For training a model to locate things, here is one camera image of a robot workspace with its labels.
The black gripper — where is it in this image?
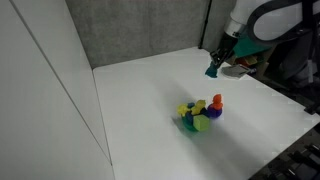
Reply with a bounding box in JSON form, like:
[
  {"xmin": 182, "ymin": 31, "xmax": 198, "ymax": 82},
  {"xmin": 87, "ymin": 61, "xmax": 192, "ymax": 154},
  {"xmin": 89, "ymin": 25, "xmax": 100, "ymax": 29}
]
[{"xmin": 209, "ymin": 32, "xmax": 239, "ymax": 70}]

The teal green toy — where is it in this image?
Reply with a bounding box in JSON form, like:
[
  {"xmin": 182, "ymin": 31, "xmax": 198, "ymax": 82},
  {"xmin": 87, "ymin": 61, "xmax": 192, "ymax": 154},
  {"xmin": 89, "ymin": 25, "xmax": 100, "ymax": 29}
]
[{"xmin": 204, "ymin": 61, "xmax": 219, "ymax": 79}]

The brown toy storage box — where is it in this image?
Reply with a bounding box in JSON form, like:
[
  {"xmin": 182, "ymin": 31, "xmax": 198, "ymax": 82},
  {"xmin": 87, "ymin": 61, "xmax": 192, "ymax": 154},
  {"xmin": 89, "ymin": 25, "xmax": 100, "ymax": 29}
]
[{"xmin": 229, "ymin": 53, "xmax": 278, "ymax": 78}]

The orange toy figure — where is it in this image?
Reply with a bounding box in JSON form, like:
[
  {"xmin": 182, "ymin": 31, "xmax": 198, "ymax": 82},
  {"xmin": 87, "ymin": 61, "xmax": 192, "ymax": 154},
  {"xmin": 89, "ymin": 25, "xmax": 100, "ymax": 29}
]
[{"xmin": 211, "ymin": 93, "xmax": 224, "ymax": 111}]

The yellow toy figure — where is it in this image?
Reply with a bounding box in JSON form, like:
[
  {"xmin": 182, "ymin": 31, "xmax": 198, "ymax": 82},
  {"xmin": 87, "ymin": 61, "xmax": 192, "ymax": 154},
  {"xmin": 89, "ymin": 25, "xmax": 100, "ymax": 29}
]
[{"xmin": 191, "ymin": 99, "xmax": 207, "ymax": 116}]

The orange and purple toy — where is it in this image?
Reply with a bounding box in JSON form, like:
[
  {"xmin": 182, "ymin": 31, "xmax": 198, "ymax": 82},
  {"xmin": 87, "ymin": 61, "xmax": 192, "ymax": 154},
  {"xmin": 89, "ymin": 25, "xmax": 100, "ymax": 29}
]
[{"xmin": 206, "ymin": 103, "xmax": 223, "ymax": 120}]

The yellow star toy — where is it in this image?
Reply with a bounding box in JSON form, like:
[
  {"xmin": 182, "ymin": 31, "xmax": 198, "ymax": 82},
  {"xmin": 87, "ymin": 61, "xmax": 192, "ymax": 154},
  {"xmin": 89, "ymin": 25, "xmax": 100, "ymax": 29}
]
[{"xmin": 176, "ymin": 103, "xmax": 191, "ymax": 118}]

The blue toy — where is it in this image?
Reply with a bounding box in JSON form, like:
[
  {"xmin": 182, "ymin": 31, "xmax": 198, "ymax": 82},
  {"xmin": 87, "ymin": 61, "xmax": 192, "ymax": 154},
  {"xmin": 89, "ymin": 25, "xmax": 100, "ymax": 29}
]
[{"xmin": 184, "ymin": 101, "xmax": 198, "ymax": 125}]

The green bowl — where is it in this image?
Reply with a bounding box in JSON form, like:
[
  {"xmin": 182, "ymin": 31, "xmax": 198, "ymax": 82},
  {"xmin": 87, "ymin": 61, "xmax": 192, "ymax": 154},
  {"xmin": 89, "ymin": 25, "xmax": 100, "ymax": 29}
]
[{"xmin": 181, "ymin": 114, "xmax": 210, "ymax": 133}]

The black stand pole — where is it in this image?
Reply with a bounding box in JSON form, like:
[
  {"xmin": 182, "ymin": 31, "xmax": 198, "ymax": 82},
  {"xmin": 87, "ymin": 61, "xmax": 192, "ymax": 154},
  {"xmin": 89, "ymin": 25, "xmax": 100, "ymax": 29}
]
[{"xmin": 198, "ymin": 0, "xmax": 214, "ymax": 50}]

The light green cube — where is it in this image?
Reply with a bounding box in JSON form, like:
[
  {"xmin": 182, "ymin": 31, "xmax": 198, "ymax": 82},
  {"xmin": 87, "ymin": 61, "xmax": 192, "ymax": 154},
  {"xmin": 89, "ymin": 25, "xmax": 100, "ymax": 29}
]
[{"xmin": 192, "ymin": 114, "xmax": 211, "ymax": 132}]

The black equipment platform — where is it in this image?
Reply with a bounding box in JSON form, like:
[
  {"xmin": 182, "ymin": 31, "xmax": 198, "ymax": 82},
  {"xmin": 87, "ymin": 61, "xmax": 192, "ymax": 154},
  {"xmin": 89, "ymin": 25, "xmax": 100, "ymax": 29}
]
[{"xmin": 248, "ymin": 123, "xmax": 320, "ymax": 180}]

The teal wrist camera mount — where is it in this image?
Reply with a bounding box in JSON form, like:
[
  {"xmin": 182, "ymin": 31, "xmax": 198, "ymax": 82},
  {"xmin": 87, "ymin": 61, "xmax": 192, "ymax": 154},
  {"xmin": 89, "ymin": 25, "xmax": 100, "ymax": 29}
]
[{"xmin": 233, "ymin": 31, "xmax": 272, "ymax": 59}]

